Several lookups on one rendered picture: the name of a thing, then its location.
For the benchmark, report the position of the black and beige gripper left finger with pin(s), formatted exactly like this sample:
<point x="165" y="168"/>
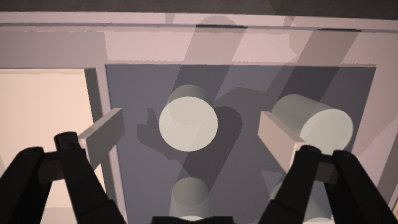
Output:
<point x="26" y="183"/>

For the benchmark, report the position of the beige cylinder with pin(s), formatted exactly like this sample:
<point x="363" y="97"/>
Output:
<point x="188" y="121"/>
<point x="314" y="213"/>
<point x="190" y="200"/>
<point x="318" y="124"/>

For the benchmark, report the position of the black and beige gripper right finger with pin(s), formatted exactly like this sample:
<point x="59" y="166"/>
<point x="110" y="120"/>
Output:
<point x="353" y="197"/>

